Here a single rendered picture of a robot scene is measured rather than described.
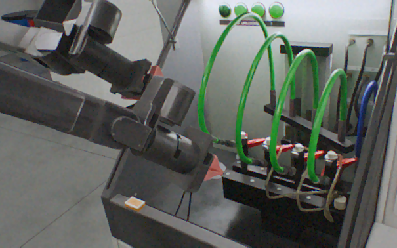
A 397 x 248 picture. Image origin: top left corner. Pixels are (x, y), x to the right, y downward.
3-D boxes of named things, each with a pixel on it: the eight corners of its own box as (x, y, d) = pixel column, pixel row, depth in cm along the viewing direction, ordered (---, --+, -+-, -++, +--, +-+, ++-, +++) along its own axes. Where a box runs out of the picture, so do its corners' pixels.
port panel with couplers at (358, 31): (334, 124, 109) (341, 20, 95) (337, 119, 112) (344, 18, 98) (382, 132, 102) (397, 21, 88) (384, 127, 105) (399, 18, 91)
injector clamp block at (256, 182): (225, 216, 111) (221, 175, 104) (241, 197, 118) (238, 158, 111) (340, 260, 92) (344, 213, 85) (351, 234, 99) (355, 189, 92)
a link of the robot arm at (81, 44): (60, 62, 63) (73, 54, 59) (73, 29, 65) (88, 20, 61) (94, 80, 67) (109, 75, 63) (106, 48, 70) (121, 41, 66)
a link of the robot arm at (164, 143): (119, 147, 55) (140, 159, 51) (138, 106, 55) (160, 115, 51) (151, 160, 60) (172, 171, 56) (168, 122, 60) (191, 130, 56)
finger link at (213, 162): (239, 166, 66) (208, 151, 59) (222, 202, 65) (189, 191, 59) (214, 154, 71) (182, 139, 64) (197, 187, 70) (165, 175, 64)
